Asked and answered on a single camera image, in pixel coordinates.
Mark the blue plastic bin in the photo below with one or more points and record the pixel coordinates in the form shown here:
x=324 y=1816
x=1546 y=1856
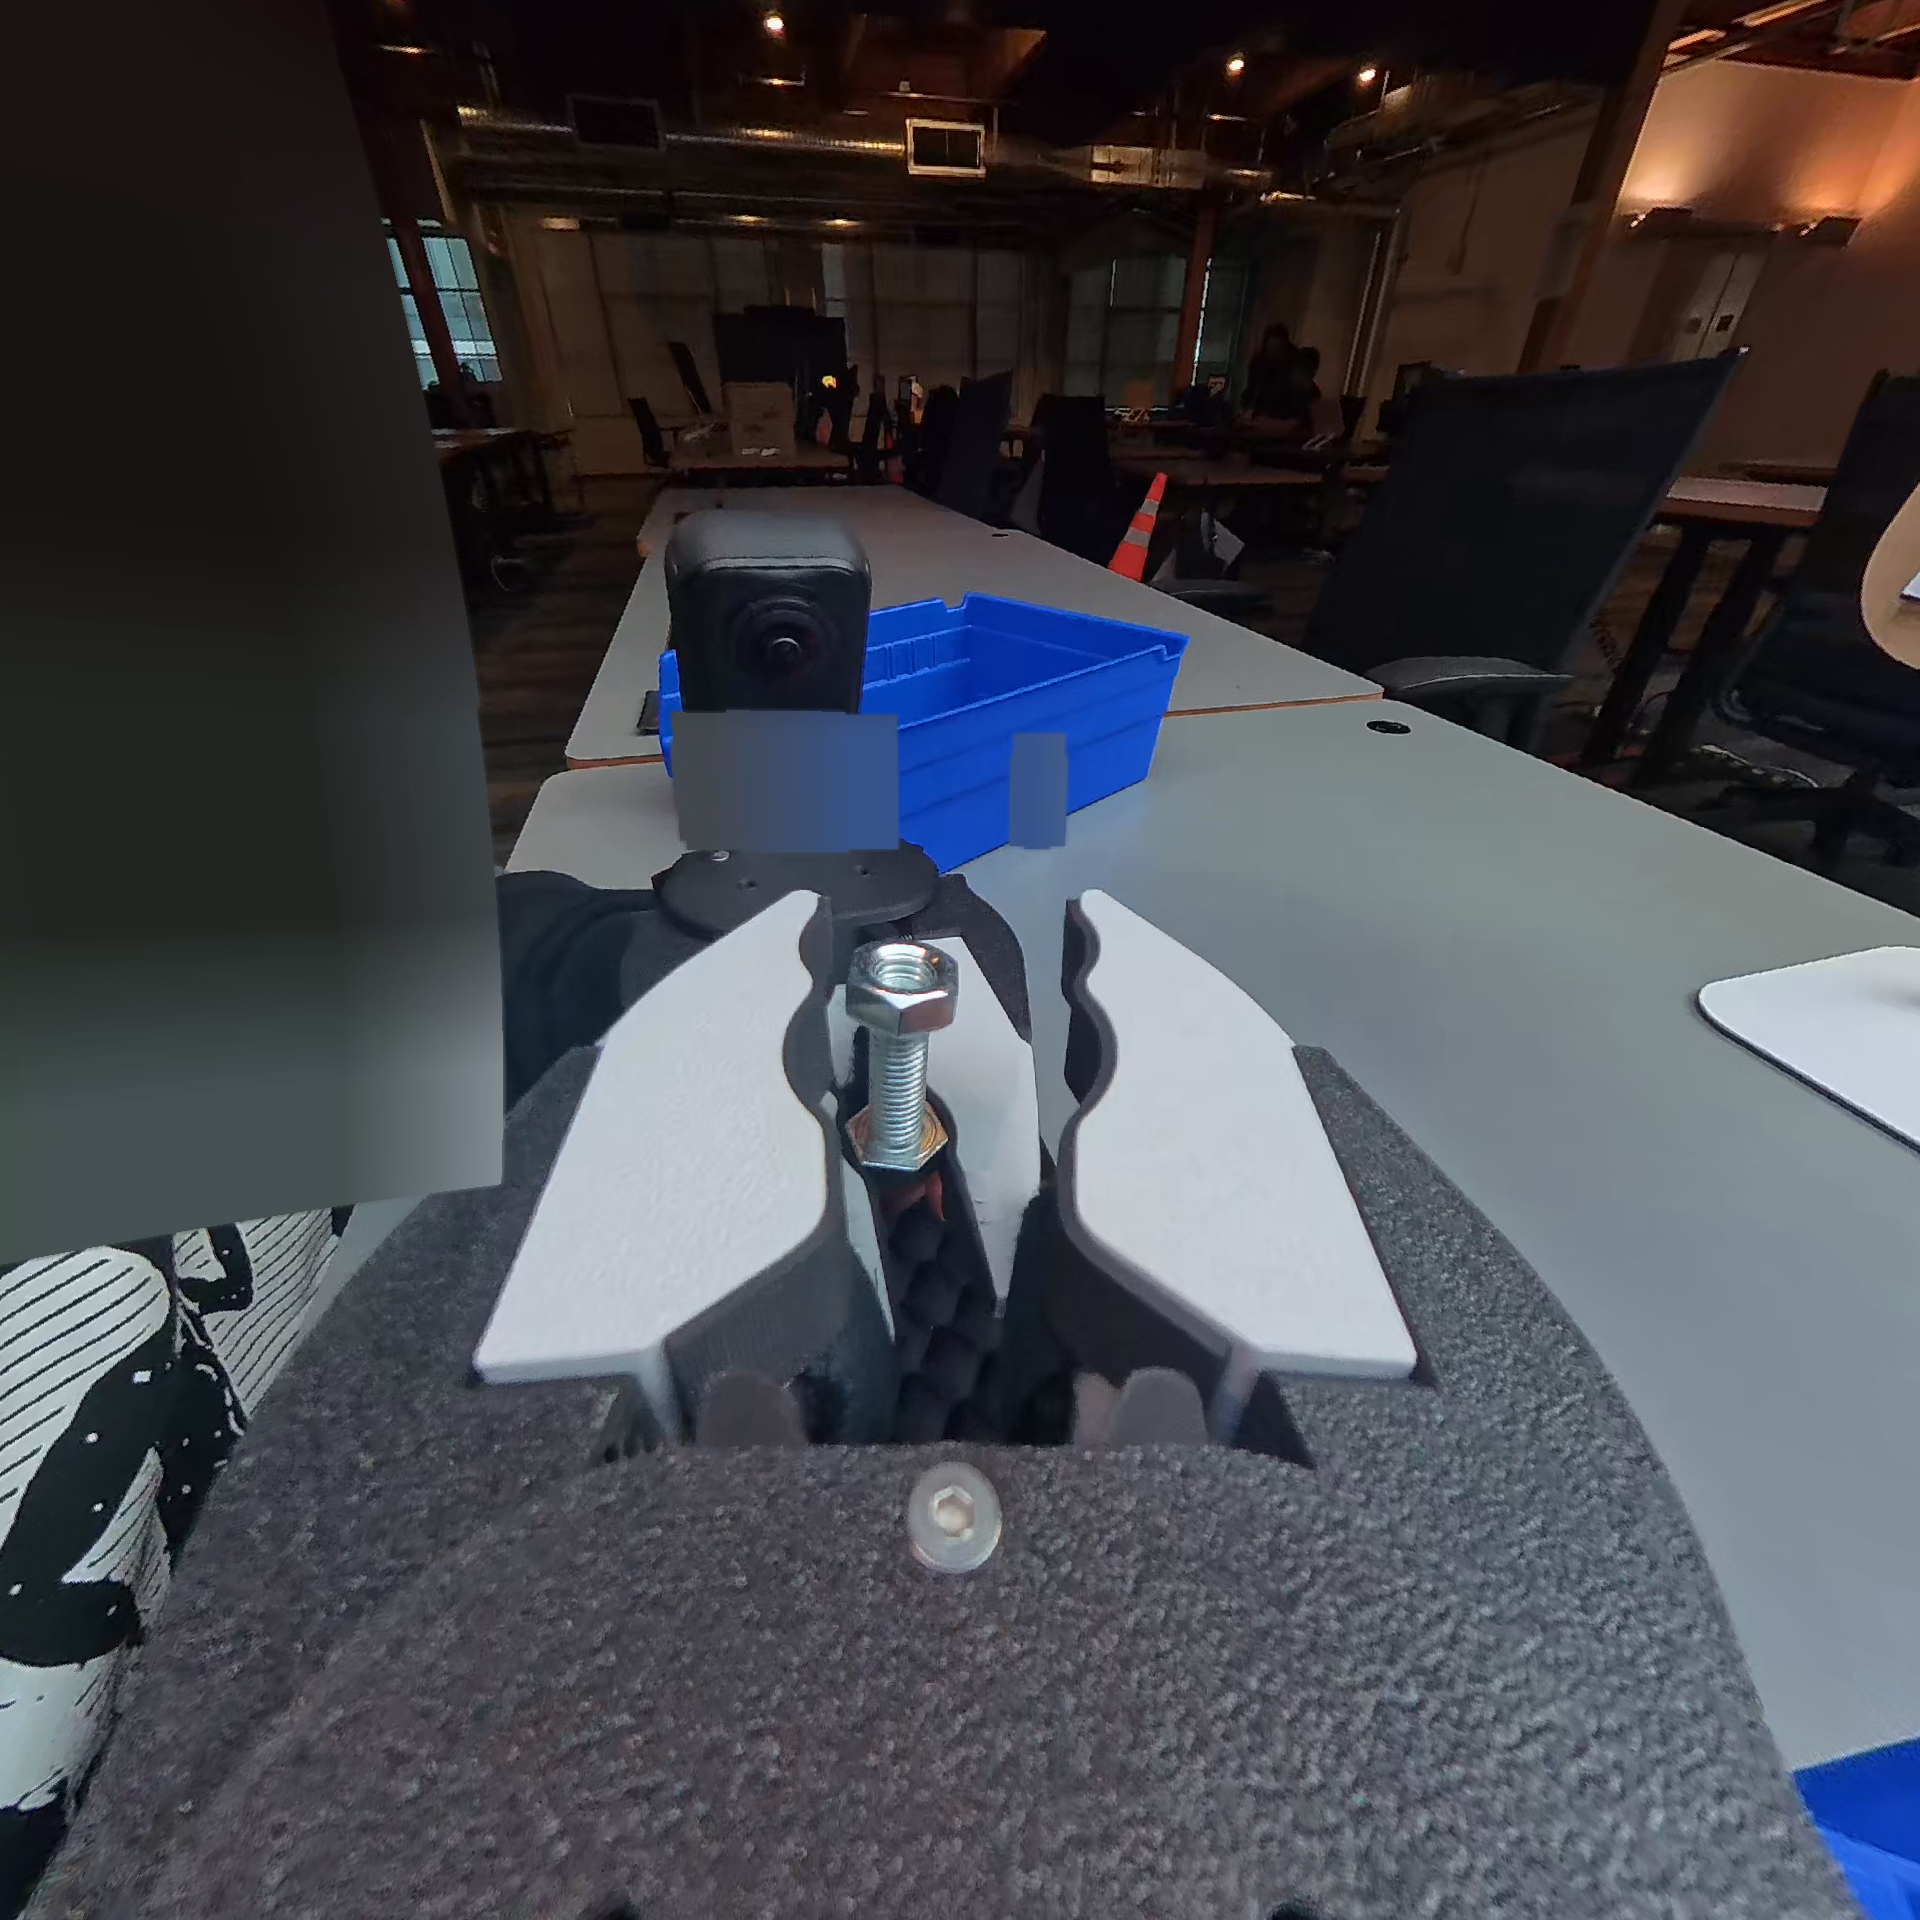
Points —
x=1050 y=705

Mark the steel hex nut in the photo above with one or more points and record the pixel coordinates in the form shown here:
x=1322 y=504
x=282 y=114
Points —
x=901 y=1008

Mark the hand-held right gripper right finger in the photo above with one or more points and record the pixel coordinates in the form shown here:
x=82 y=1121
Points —
x=1230 y=1171

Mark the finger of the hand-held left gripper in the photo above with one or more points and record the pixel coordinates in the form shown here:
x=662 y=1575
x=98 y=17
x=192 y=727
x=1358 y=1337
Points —
x=867 y=1244
x=997 y=1108

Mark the blue bin with black divider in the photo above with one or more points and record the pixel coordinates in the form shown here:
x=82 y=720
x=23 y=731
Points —
x=1875 y=1844

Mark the black mesh office chair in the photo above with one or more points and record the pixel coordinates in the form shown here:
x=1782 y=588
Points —
x=1501 y=511
x=1846 y=628

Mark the orange traffic cone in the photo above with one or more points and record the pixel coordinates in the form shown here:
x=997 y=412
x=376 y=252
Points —
x=1147 y=524

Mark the person's left hand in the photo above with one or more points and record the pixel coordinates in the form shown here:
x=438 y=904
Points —
x=914 y=1194

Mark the wooden top desk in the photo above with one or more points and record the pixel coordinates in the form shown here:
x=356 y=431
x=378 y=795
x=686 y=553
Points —
x=1724 y=504

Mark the person's patterned trousers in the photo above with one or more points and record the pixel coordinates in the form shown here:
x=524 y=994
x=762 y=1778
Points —
x=91 y=1425

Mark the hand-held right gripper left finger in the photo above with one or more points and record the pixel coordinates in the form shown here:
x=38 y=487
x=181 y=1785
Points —
x=676 y=1171

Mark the steel hex bolt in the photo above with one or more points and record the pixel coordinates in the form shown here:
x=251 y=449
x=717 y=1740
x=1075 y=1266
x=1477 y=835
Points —
x=896 y=1079

